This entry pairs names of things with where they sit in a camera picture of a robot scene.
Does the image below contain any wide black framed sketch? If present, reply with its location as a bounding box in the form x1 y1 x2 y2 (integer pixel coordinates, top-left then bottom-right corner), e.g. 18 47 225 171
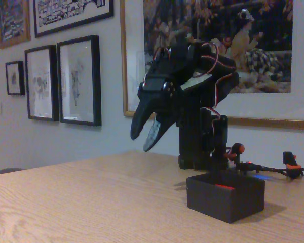
57 35 103 127

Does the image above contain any black clamp with orange band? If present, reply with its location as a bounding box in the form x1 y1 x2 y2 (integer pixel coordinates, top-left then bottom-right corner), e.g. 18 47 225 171
283 151 304 179

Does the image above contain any wooden framed colourful painting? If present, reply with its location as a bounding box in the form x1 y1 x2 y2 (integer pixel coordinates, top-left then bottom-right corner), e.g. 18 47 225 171
0 0 32 50

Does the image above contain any black power cable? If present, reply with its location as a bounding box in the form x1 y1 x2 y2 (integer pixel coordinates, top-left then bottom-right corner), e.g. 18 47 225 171
239 163 304 178

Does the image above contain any dark chair back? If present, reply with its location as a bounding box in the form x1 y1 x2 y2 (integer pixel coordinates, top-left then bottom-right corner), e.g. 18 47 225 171
0 167 27 176

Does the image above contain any narrow black framed sketch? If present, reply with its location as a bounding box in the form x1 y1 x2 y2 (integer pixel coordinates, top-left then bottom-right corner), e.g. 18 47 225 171
24 45 60 123

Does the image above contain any small black picture frame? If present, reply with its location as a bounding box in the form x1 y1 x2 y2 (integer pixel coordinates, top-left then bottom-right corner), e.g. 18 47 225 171
5 60 26 96

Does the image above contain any black framed city print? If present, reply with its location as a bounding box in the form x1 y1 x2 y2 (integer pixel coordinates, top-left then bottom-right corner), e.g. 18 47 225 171
33 0 115 39

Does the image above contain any black box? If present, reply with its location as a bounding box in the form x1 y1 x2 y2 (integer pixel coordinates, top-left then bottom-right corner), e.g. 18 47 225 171
186 172 266 224

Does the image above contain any red white servo cable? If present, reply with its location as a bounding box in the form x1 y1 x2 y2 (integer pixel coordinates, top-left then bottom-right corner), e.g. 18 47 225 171
200 41 238 155

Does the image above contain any black clamp with orange knob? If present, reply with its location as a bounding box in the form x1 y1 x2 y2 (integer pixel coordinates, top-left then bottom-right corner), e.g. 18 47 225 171
227 143 245 167

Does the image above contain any red cube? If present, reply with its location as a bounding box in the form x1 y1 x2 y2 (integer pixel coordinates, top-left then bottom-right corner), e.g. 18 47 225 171
214 184 236 191

